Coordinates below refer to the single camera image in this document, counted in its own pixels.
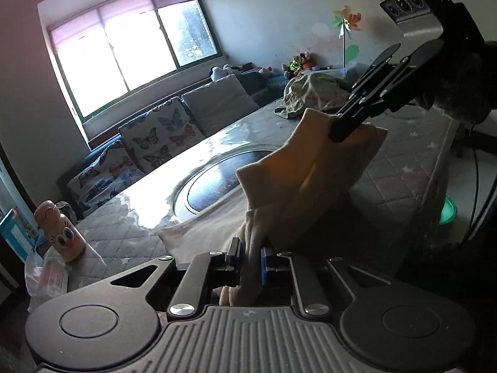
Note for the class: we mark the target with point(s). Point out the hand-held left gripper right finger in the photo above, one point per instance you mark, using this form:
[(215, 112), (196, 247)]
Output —
[(268, 266)]

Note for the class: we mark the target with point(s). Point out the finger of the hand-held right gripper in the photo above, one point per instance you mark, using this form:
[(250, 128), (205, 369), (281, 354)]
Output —
[(388, 89), (372, 68)]

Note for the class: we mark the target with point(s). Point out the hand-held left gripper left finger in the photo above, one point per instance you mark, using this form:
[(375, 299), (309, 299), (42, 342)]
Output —
[(196, 279)]

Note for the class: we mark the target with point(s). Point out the cream sweatshirt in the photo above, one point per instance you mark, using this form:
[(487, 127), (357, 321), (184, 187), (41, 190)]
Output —
[(310, 171)]

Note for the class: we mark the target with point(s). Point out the paper flower decoration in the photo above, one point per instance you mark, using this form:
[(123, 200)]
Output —
[(347, 19)]

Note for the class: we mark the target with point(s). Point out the brown plush toy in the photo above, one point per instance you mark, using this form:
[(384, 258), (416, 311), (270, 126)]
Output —
[(306, 60)]

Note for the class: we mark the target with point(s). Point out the floral green garment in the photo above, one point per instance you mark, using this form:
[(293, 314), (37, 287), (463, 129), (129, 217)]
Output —
[(310, 93)]

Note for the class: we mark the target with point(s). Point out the green plush toy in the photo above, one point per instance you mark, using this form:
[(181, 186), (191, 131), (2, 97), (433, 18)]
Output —
[(295, 66)]

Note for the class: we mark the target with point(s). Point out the round black table inset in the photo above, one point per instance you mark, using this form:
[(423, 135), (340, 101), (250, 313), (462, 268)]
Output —
[(209, 190)]

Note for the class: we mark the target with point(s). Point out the pink plush toy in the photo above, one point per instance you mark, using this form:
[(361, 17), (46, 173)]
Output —
[(266, 71)]

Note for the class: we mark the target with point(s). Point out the dark blue sofa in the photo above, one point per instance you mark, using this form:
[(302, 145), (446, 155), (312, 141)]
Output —
[(252, 83)]

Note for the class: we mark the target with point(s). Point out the green plastic object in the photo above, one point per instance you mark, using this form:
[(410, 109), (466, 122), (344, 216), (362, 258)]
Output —
[(448, 211)]

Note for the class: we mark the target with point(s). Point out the pink cartoon face bottle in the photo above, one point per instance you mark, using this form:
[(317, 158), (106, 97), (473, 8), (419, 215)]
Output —
[(62, 233)]

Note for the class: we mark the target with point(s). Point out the white tissue pack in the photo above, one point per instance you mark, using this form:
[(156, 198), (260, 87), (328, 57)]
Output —
[(46, 279)]

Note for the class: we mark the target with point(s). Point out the white plush toy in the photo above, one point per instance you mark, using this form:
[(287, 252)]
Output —
[(221, 73)]

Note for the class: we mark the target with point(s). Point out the plain grey cushion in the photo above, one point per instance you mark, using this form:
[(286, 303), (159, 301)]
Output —
[(221, 101)]

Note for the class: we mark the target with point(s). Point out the blue and white box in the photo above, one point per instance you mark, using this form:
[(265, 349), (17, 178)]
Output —
[(17, 233)]

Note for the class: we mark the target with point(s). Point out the large window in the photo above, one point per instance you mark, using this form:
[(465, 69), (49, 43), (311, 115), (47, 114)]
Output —
[(128, 42)]

